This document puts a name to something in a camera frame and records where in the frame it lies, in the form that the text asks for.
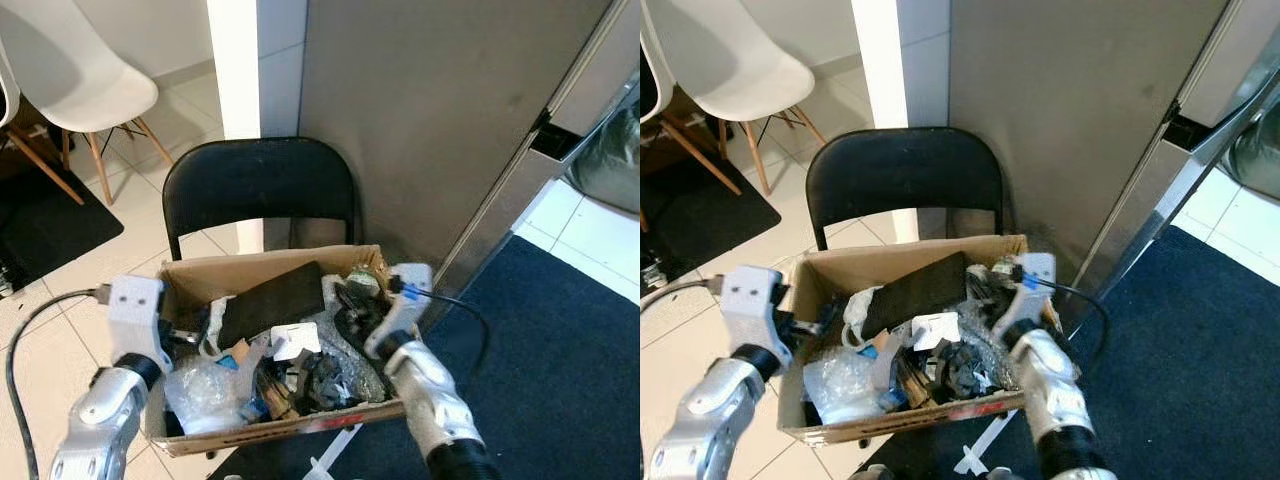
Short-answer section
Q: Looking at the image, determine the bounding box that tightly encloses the white tape strip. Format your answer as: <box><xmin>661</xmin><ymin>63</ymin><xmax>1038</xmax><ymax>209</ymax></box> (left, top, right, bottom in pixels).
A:
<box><xmin>952</xmin><ymin>410</ymin><xmax>1021</xmax><ymax>476</ymax></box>
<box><xmin>305</xmin><ymin>425</ymin><xmax>366</xmax><ymax>480</ymax></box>

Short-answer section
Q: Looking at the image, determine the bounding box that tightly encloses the white shell chair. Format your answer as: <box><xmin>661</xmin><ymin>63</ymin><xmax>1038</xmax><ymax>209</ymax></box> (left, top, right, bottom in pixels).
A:
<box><xmin>0</xmin><ymin>0</ymin><xmax>176</xmax><ymax>206</ymax></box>
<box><xmin>640</xmin><ymin>0</ymin><xmax>829</xmax><ymax>196</ymax></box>

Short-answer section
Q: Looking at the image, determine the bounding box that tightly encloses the black folding chair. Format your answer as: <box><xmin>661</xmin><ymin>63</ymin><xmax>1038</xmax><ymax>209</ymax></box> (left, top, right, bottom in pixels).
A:
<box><xmin>162</xmin><ymin>136</ymin><xmax>359</xmax><ymax>263</ymax></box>
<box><xmin>805</xmin><ymin>127</ymin><xmax>1006</xmax><ymax>253</ymax></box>

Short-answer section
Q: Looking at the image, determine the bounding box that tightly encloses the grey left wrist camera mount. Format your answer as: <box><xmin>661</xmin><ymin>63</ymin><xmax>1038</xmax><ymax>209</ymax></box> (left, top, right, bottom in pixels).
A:
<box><xmin>105</xmin><ymin>275</ymin><xmax>173</xmax><ymax>373</ymax></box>
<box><xmin>718</xmin><ymin>265</ymin><xmax>791</xmax><ymax>356</ymax></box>

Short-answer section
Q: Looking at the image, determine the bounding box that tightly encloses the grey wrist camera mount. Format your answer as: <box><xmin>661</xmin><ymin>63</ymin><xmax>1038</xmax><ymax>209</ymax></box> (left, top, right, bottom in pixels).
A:
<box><xmin>718</xmin><ymin>265</ymin><xmax>791</xmax><ymax>356</ymax></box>
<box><xmin>990</xmin><ymin>252</ymin><xmax>1059</xmax><ymax>346</ymax></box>
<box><xmin>105</xmin><ymin>275</ymin><xmax>173</xmax><ymax>373</ymax></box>
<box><xmin>363</xmin><ymin>263</ymin><xmax>436</xmax><ymax>359</ymax></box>

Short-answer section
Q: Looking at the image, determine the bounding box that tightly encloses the black floor mat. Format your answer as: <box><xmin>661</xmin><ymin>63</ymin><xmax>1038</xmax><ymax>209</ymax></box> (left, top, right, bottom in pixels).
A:
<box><xmin>640</xmin><ymin>150</ymin><xmax>783</xmax><ymax>281</ymax></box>
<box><xmin>0</xmin><ymin>150</ymin><xmax>126</xmax><ymax>291</ymax></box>

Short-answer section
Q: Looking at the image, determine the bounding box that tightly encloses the steel cabinet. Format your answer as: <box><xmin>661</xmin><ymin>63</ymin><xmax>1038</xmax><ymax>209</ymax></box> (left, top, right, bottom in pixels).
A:
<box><xmin>298</xmin><ymin>0</ymin><xmax>641</xmax><ymax>301</ymax></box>
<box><xmin>948</xmin><ymin>0</ymin><xmax>1280</xmax><ymax>331</ymax></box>

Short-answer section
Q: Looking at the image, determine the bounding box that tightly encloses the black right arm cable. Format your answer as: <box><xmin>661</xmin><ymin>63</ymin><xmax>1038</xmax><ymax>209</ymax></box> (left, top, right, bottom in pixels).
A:
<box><xmin>1010</xmin><ymin>268</ymin><xmax>1113</xmax><ymax>351</ymax></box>
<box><xmin>390</xmin><ymin>280</ymin><xmax>493</xmax><ymax>381</ymax></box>

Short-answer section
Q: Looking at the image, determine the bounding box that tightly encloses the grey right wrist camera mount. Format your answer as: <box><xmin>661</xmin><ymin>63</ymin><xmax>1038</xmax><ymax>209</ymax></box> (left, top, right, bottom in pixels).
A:
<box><xmin>990</xmin><ymin>252</ymin><xmax>1059</xmax><ymax>346</ymax></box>
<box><xmin>363</xmin><ymin>263</ymin><xmax>436</xmax><ymax>359</ymax></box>

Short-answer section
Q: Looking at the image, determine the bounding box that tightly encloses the dark blue carpet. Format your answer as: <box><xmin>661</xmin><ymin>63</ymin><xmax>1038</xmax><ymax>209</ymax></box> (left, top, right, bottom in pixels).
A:
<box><xmin>860</xmin><ymin>225</ymin><xmax>1280</xmax><ymax>480</ymax></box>
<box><xmin>210</xmin><ymin>235</ymin><xmax>641</xmax><ymax>480</ymax></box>

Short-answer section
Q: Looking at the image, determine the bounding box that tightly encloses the brown cardboard box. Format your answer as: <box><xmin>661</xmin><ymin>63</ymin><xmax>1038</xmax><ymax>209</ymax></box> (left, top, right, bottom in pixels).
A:
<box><xmin>775</xmin><ymin>234</ymin><xmax>1061</xmax><ymax>448</ymax></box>
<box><xmin>143</xmin><ymin>243</ymin><xmax>421</xmax><ymax>458</ymax></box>

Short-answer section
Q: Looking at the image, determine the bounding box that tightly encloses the black flat shoe insole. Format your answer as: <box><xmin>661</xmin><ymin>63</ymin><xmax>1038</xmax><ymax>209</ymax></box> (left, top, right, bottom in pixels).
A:
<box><xmin>860</xmin><ymin>252</ymin><xmax>969</xmax><ymax>339</ymax></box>
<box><xmin>218</xmin><ymin>262</ymin><xmax>328</xmax><ymax>351</ymax></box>

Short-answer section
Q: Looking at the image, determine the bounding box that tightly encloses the clear plastic bag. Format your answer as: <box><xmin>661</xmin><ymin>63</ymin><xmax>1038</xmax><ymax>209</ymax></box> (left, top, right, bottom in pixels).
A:
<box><xmin>163</xmin><ymin>355</ymin><xmax>251</xmax><ymax>436</ymax></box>
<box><xmin>803</xmin><ymin>345</ymin><xmax>886</xmax><ymax>426</ymax></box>

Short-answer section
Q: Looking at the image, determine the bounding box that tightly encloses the white square plastic piece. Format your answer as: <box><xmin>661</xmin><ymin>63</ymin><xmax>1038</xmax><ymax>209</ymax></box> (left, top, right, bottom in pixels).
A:
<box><xmin>270</xmin><ymin>322</ymin><xmax>323</xmax><ymax>361</ymax></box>
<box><xmin>912</xmin><ymin>312</ymin><xmax>961</xmax><ymax>351</ymax></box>

